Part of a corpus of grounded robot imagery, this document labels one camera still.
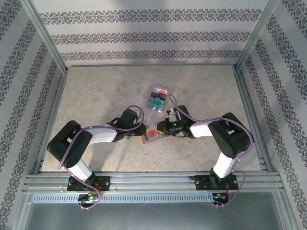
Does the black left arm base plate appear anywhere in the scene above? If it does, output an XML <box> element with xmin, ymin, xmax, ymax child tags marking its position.
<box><xmin>67</xmin><ymin>176</ymin><xmax>111</xmax><ymax>192</ymax></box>

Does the grey sheet metal shelf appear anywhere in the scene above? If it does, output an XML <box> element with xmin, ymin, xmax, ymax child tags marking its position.
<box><xmin>18</xmin><ymin>191</ymin><xmax>292</xmax><ymax>230</ymax></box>

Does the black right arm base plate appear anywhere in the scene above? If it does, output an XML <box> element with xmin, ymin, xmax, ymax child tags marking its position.
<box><xmin>190</xmin><ymin>174</ymin><xmax>238</xmax><ymax>192</ymax></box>

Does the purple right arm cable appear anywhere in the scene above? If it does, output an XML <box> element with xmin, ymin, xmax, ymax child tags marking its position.
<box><xmin>167</xmin><ymin>93</ymin><xmax>254</xmax><ymax>209</ymax></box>

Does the teal card in clear box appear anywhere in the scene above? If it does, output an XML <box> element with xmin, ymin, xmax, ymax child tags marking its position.
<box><xmin>147</xmin><ymin>98</ymin><xmax>165</xmax><ymax>107</ymax></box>

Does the clear plastic card box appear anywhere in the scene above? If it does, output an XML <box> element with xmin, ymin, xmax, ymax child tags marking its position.
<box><xmin>145</xmin><ymin>86</ymin><xmax>170</xmax><ymax>113</ymax></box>

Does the red round-print card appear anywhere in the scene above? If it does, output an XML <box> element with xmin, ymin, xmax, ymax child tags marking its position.
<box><xmin>145</xmin><ymin>124</ymin><xmax>159</xmax><ymax>139</ymax></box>

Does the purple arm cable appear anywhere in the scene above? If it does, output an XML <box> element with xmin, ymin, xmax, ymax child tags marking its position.
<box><xmin>167</xmin><ymin>93</ymin><xmax>254</xmax><ymax>209</ymax></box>
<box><xmin>57</xmin><ymin>105</ymin><xmax>145</xmax><ymax>211</ymax></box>

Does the aluminium side rail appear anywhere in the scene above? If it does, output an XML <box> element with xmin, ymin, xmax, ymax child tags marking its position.
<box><xmin>234</xmin><ymin>69</ymin><xmax>274</xmax><ymax>173</ymax></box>
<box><xmin>32</xmin><ymin>71</ymin><xmax>69</xmax><ymax>175</ymax></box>

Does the slotted grey cable duct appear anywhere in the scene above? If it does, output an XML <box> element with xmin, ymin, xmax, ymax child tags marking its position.
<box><xmin>32</xmin><ymin>193</ymin><xmax>231</xmax><ymax>204</ymax></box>

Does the aluminium back rail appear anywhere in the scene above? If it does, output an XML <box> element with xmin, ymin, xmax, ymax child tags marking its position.
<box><xmin>66</xmin><ymin>62</ymin><xmax>238</xmax><ymax>69</ymax></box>

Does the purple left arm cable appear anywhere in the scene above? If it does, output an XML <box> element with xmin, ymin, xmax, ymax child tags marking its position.
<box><xmin>57</xmin><ymin>105</ymin><xmax>145</xmax><ymax>211</ymax></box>

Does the aluminium frame post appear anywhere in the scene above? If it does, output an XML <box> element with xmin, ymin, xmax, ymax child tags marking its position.
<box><xmin>20</xmin><ymin>0</ymin><xmax>69</xmax><ymax>75</ymax></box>
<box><xmin>234</xmin><ymin>0</ymin><xmax>281</xmax><ymax>72</ymax></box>

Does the aluminium mounting rail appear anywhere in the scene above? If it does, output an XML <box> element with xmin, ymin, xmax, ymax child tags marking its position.
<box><xmin>23</xmin><ymin>171</ymin><xmax>283</xmax><ymax>192</ymax></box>

